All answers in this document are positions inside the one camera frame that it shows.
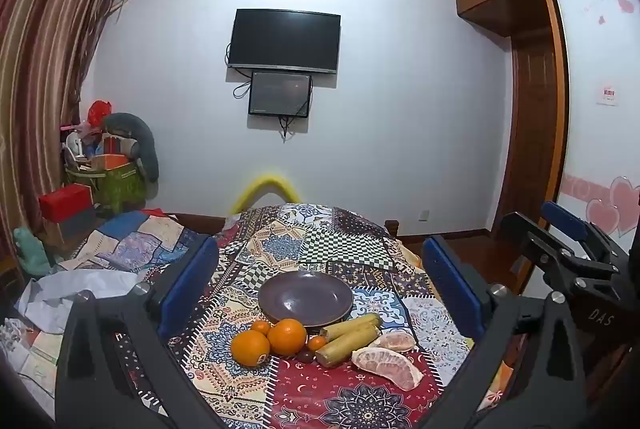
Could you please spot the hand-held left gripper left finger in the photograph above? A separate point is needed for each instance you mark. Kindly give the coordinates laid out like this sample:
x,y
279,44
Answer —
x,y
190,281

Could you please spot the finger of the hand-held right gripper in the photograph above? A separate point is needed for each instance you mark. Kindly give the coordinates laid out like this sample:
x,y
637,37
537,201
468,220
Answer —
x,y
537,241
565,220

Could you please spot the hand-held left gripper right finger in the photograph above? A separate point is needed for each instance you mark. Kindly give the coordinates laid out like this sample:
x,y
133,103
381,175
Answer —
x,y
450,286

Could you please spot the peeled pomelo segment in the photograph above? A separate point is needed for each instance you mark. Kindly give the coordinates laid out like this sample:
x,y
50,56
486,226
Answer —
x,y
395,341
387,366

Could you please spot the small tangerine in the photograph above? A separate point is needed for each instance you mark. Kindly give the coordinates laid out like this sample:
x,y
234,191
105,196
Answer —
x,y
260,327
316,343

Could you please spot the large orange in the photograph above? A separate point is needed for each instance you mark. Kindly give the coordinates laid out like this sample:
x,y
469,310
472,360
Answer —
x,y
250,349
287,336

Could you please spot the peeled sugarcane piece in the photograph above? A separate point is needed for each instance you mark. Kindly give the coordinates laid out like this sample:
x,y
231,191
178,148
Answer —
x,y
350,326
347,345

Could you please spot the dark purple plate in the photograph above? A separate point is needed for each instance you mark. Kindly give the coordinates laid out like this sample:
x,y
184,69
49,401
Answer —
x,y
306,299

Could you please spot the orange fleece blanket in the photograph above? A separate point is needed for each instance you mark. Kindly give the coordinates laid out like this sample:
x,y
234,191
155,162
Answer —
x,y
407,254

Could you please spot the white crumpled cloth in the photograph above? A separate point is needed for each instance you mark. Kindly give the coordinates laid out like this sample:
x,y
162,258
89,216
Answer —
x,y
75,291

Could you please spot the green storage box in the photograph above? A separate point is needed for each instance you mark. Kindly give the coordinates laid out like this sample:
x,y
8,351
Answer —
x,y
117,189

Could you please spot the patchwork printed blanket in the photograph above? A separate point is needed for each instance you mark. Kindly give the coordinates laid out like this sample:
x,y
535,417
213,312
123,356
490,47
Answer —
x,y
310,239

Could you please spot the red and white sticker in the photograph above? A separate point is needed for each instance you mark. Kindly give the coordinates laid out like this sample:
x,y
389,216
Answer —
x,y
608,95

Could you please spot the small dark red fruit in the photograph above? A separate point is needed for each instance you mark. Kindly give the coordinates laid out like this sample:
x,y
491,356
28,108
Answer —
x,y
306,356

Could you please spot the orange box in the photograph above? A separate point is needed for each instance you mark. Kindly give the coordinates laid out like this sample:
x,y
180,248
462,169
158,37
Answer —
x,y
110,160

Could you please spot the red box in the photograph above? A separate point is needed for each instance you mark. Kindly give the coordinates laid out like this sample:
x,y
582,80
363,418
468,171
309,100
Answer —
x,y
65,201

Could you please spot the grey plush pillow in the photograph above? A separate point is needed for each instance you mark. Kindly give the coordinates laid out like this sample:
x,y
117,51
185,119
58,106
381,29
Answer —
x,y
137,134

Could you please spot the teal figurine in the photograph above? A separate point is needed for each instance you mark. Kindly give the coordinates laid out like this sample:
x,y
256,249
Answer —
x,y
31,254

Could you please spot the white door with heart stickers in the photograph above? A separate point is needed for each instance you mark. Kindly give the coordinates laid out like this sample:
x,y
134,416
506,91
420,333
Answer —
x,y
595,59

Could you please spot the small white fan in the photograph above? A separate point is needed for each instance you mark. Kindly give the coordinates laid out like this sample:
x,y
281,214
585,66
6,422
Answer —
x,y
74,144

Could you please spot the red plastic bag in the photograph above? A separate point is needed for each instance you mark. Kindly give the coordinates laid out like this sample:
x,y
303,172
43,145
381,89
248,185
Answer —
x,y
99,111

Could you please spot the small black monitor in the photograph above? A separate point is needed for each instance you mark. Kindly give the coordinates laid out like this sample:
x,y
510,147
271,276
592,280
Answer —
x,y
280,93

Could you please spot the striped brown curtain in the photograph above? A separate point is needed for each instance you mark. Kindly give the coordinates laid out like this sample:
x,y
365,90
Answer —
x,y
40,59

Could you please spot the white wall outlet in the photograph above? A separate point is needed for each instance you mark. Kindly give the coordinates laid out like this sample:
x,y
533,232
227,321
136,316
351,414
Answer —
x,y
424,215

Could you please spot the wooden bed frame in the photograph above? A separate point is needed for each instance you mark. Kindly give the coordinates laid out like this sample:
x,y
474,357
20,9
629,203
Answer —
x,y
392,229

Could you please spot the black wall television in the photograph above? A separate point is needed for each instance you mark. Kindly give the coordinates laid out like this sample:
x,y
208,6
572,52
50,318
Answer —
x,y
285,40

